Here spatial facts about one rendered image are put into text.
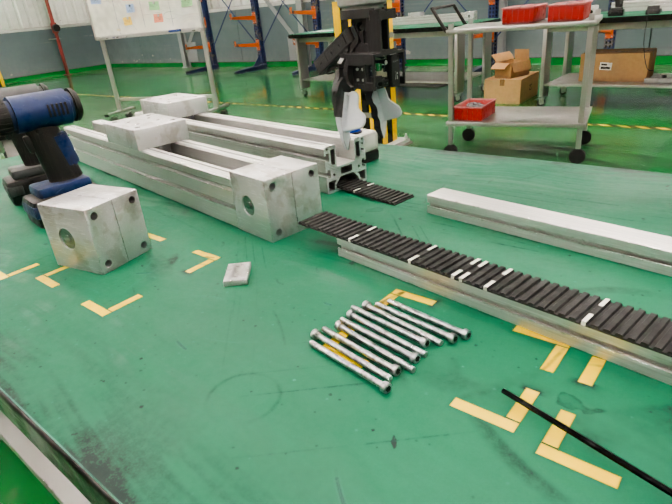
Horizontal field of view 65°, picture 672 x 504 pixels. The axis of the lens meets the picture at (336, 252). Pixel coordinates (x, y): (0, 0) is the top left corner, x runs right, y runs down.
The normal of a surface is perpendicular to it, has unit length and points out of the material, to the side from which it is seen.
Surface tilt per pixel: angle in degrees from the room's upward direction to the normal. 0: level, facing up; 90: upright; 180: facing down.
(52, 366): 0
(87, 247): 90
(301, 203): 90
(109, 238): 90
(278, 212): 90
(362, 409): 0
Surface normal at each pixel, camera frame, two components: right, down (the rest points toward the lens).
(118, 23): -0.33, 0.43
